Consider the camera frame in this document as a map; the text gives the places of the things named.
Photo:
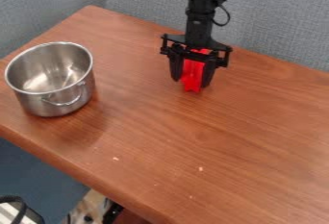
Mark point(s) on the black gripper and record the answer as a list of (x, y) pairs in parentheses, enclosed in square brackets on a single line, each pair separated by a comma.
[(196, 45)]

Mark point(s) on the red star-shaped block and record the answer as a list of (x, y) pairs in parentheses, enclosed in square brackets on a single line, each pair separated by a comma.
[(192, 75)]

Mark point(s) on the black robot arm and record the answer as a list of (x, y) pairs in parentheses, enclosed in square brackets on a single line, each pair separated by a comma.
[(205, 5)]

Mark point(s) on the stainless steel pot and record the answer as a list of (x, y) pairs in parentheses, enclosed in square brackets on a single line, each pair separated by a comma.
[(52, 78)]

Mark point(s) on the white striped object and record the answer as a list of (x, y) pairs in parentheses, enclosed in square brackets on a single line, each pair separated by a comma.
[(9, 213)]

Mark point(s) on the clutter under table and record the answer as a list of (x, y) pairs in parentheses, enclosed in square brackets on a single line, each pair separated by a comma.
[(90, 211)]

